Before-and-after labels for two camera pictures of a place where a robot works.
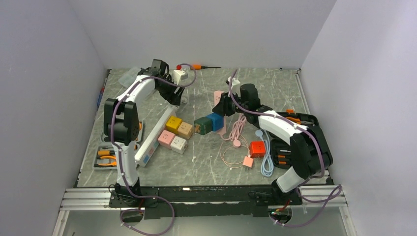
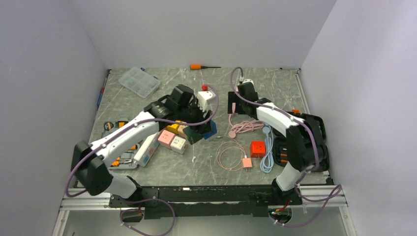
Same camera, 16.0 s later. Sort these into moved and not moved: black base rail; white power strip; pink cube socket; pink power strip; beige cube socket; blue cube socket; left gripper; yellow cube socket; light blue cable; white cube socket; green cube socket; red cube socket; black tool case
Moved: blue cube socket; light blue cable; pink power strip; left gripper; green cube socket
Not moved: black tool case; white cube socket; red cube socket; yellow cube socket; beige cube socket; black base rail; pink cube socket; white power strip
